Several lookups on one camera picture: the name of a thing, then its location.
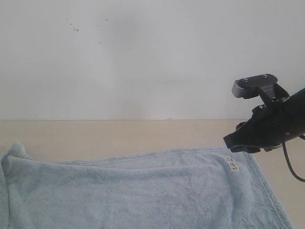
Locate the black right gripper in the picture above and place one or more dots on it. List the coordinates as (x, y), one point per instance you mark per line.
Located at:
(267, 128)

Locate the light blue terry towel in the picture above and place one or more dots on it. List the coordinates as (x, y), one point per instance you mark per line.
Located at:
(198, 188)

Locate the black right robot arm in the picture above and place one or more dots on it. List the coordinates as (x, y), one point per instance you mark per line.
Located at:
(294, 108)

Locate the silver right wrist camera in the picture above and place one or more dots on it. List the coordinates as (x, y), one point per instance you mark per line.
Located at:
(265, 86)

